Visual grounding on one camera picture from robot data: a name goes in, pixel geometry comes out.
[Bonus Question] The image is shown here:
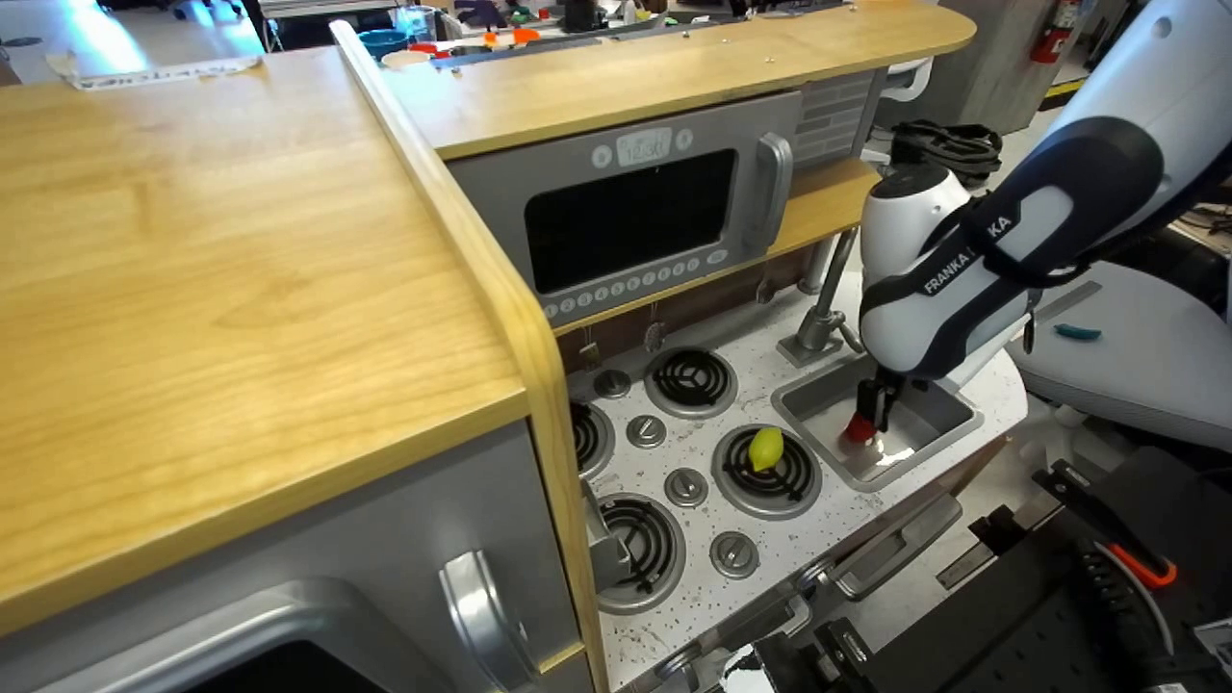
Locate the wooden toy kitchen cabinet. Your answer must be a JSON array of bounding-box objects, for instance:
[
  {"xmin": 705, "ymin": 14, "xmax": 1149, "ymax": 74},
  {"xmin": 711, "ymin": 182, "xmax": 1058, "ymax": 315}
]
[{"xmin": 0, "ymin": 0, "xmax": 973, "ymax": 690}]

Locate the black spiral stove burner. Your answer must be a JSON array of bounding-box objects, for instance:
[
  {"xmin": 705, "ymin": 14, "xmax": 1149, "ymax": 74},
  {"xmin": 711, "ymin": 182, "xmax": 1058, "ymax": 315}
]
[
  {"xmin": 569, "ymin": 403, "xmax": 614, "ymax": 477},
  {"xmin": 647, "ymin": 346, "xmax": 737, "ymax": 419},
  {"xmin": 711, "ymin": 428, "xmax": 825, "ymax": 521},
  {"xmin": 597, "ymin": 496, "xmax": 685, "ymax": 614}
]

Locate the black perforated board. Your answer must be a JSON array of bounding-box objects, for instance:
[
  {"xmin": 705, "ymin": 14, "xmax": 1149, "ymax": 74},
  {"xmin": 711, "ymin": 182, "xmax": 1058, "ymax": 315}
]
[{"xmin": 755, "ymin": 446, "xmax": 1232, "ymax": 693}]

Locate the orange black left clamp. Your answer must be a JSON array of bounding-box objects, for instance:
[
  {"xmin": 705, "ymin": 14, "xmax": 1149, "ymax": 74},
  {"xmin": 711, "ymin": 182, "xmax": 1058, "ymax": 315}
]
[{"xmin": 1037, "ymin": 462, "xmax": 1177, "ymax": 590}]

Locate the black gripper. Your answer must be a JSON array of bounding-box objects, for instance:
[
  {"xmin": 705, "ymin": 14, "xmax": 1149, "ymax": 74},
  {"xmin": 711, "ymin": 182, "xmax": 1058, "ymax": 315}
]
[{"xmin": 855, "ymin": 369, "xmax": 906, "ymax": 430}]

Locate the yellow green toy lemon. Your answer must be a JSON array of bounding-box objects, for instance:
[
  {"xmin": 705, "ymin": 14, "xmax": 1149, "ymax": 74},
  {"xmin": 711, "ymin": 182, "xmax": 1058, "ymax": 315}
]
[{"xmin": 746, "ymin": 428, "xmax": 787, "ymax": 472}]

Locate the red plush toy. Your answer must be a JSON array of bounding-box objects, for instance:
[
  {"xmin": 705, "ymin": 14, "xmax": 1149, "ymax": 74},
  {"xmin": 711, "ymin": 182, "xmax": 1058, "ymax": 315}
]
[{"xmin": 838, "ymin": 413, "xmax": 877, "ymax": 449}]

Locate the grey toy oven door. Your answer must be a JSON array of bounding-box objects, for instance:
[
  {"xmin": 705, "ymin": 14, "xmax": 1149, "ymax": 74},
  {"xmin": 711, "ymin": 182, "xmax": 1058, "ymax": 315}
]
[{"xmin": 0, "ymin": 425, "xmax": 580, "ymax": 693}]

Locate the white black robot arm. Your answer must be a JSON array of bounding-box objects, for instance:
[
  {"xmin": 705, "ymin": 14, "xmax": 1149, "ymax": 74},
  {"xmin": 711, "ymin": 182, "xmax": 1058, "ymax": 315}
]
[{"xmin": 847, "ymin": 0, "xmax": 1232, "ymax": 440}]

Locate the white speckled toy stove countertop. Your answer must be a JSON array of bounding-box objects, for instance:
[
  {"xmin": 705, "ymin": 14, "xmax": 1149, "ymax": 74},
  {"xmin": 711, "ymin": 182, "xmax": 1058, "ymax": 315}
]
[{"xmin": 564, "ymin": 272, "xmax": 1032, "ymax": 693}]

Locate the grey toy faucet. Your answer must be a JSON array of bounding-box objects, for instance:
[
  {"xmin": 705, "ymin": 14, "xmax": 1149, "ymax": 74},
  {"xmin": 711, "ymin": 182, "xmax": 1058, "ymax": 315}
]
[{"xmin": 778, "ymin": 229, "xmax": 855, "ymax": 367}]

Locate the grey toy microwave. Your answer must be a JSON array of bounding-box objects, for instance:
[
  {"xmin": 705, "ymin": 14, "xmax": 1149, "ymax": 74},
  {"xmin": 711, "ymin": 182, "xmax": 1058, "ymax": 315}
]
[{"xmin": 452, "ymin": 74, "xmax": 883, "ymax": 322}]

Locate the grey toy sink basin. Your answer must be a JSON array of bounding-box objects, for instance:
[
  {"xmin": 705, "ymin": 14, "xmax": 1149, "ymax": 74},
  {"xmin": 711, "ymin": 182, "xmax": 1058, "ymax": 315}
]
[{"xmin": 774, "ymin": 357, "xmax": 983, "ymax": 487}]

